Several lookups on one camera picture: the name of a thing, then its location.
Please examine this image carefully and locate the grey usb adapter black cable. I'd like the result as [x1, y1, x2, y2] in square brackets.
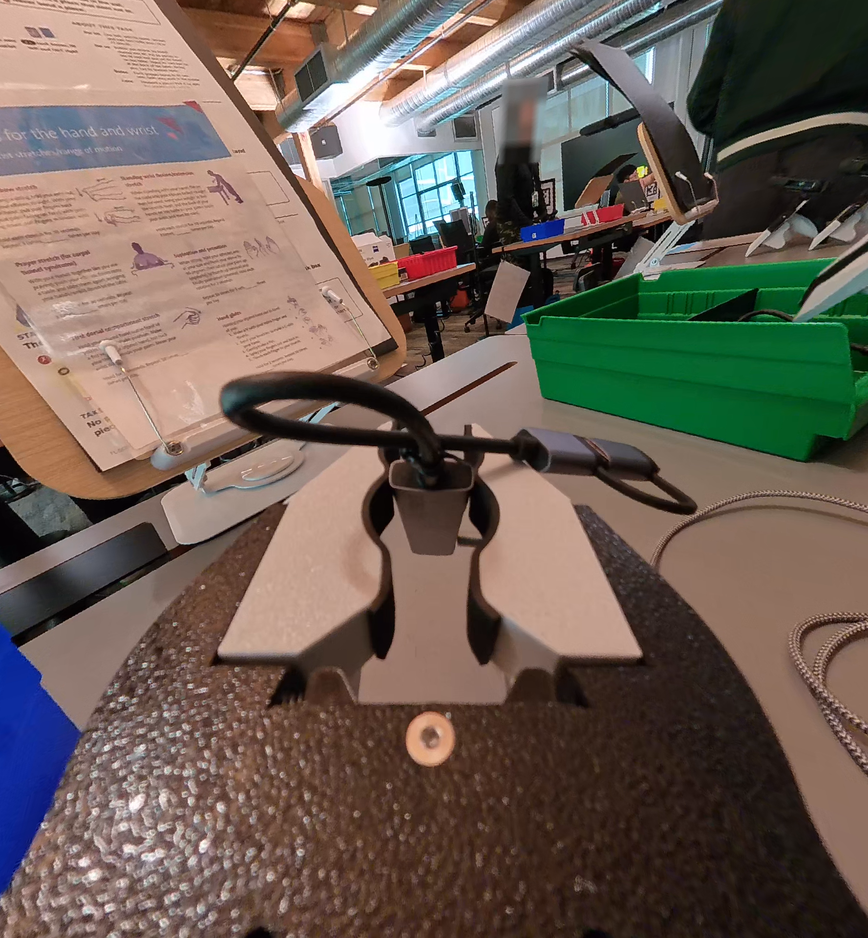
[220, 372, 699, 558]

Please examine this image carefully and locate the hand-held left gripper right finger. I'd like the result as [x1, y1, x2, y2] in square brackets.
[462, 421, 645, 703]

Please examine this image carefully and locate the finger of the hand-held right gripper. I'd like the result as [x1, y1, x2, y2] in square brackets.
[795, 213, 868, 323]

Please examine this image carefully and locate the grey braided cable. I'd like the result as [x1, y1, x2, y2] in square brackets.
[650, 490, 868, 810]

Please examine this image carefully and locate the printed instruction sheet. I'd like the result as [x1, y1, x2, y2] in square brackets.
[0, 0, 394, 473]

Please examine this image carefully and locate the wooden desk with black legs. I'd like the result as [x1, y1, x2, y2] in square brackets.
[382, 262, 479, 360]

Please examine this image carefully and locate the black wall screen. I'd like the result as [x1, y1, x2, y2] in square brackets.
[560, 117, 647, 210]

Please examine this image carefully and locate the long wooden table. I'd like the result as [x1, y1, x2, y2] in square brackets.
[492, 211, 673, 279]

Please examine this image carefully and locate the green plastic bin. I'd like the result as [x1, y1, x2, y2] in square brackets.
[523, 256, 868, 463]

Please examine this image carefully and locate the wooden document stand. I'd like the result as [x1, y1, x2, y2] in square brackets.
[0, 0, 409, 547]

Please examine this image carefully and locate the large silver duct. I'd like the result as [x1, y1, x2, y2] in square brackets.
[379, 0, 724, 136]

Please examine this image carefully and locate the wooden stand with dark sheet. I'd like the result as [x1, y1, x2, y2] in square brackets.
[572, 40, 720, 283]

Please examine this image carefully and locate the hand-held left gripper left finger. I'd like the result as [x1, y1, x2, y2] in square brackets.
[216, 421, 405, 703]

